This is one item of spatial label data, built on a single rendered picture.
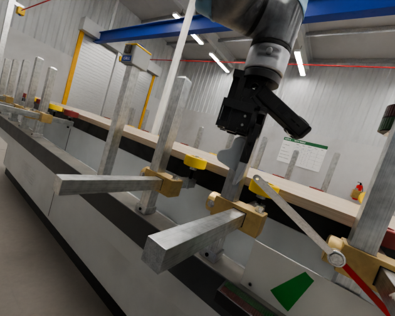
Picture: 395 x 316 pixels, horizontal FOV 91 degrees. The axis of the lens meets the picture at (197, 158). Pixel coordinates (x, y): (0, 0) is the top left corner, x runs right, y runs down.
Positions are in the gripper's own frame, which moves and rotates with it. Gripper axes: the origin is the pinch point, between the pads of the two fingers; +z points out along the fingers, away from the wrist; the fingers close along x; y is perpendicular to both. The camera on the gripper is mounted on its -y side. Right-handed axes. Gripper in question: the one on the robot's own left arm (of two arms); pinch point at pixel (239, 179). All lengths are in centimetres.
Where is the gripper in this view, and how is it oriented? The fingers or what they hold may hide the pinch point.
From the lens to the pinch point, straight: 38.8
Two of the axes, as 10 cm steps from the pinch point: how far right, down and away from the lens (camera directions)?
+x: -2.3, 0.1, -9.7
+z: -3.0, 9.5, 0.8
